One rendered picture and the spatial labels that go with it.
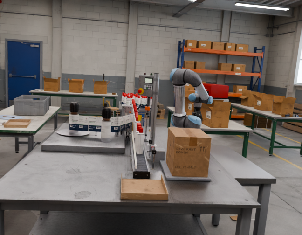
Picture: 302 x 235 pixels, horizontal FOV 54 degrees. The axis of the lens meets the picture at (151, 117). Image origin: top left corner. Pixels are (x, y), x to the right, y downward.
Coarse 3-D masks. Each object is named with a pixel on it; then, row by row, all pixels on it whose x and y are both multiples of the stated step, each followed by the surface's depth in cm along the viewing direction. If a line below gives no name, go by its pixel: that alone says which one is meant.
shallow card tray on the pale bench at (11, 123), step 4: (8, 120) 349; (12, 120) 358; (16, 120) 359; (20, 120) 360; (24, 120) 361; (28, 120) 362; (4, 124) 325; (8, 124) 326; (12, 124) 328; (16, 124) 343; (20, 124) 344; (24, 124) 346; (28, 124) 344
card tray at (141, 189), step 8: (128, 184) 182; (136, 184) 183; (144, 184) 184; (152, 184) 185; (160, 184) 186; (128, 192) 171; (136, 192) 172; (144, 192) 172; (152, 192) 173; (160, 192) 174
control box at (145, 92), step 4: (140, 76) 276; (144, 76) 274; (148, 76) 272; (152, 76) 270; (140, 80) 276; (144, 80) 274; (140, 84) 277; (144, 84) 275; (148, 84) 273; (152, 84) 270; (140, 88) 277; (152, 88) 271; (144, 92) 276; (148, 92) 274; (152, 92) 271; (148, 96) 275; (152, 96) 272
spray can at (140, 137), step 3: (141, 129) 228; (138, 132) 230; (141, 132) 228; (138, 135) 228; (141, 135) 228; (138, 138) 228; (141, 138) 228; (138, 141) 229; (141, 141) 229; (138, 144) 229; (141, 144) 229; (138, 147) 229; (141, 147) 229; (138, 150) 230; (141, 150) 230; (138, 153) 230; (141, 153) 230
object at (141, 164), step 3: (132, 141) 270; (138, 156) 226; (141, 156) 226; (144, 156) 227; (138, 159) 218; (141, 159) 218; (144, 159) 219; (138, 162) 211; (141, 162) 212; (144, 162) 212; (138, 165) 205; (141, 165) 206; (144, 165) 206; (138, 168) 198; (141, 168) 199; (144, 168) 199; (135, 171) 194; (138, 171) 194; (141, 171) 194; (144, 171) 194; (147, 171) 194
